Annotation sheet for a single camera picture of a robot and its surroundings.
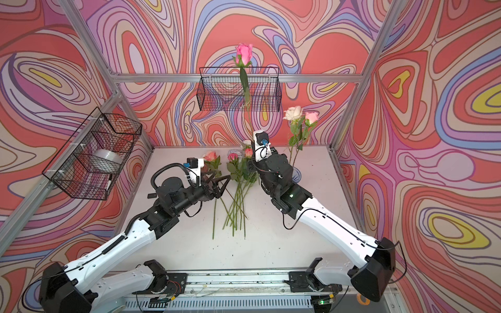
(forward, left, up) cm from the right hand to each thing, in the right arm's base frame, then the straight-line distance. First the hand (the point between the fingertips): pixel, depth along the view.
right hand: (254, 146), depth 67 cm
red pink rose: (+12, +7, -35) cm, 37 cm away
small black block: (+4, +53, -38) cm, 65 cm away
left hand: (-6, +11, -7) cm, 15 cm away
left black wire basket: (0, +60, -5) cm, 60 cm away
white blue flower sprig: (+29, +9, -33) cm, 45 cm away
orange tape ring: (-42, -36, -38) cm, 67 cm away
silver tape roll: (+3, +55, -6) cm, 56 cm away
